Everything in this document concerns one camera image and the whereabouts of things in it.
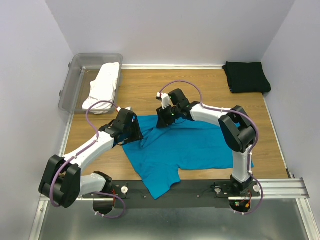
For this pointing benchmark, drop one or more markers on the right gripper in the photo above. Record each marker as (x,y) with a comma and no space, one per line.
(162,121)

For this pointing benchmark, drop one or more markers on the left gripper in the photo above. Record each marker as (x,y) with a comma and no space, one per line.
(138,135)

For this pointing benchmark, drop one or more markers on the blue t shirt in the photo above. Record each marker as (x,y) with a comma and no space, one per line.
(186,145)

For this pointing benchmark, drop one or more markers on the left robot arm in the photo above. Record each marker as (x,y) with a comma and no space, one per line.
(62,181)

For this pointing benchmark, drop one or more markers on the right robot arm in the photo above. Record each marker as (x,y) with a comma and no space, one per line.
(239,131)

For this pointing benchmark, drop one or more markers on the white t shirt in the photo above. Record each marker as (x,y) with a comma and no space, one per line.
(103,88)

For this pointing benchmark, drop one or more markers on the folded black t shirt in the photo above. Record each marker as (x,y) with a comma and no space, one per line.
(246,77)

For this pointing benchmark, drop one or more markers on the clear plastic bin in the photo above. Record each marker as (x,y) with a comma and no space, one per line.
(77,84)

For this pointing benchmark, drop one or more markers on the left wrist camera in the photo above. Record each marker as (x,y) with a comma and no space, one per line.
(125,108)

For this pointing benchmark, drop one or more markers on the white table edge rail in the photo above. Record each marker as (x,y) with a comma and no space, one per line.
(171,66)

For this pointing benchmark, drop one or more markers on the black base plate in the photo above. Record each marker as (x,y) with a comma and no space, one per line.
(185,194)

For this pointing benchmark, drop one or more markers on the aluminium frame rail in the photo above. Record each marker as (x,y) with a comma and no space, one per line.
(269,189)

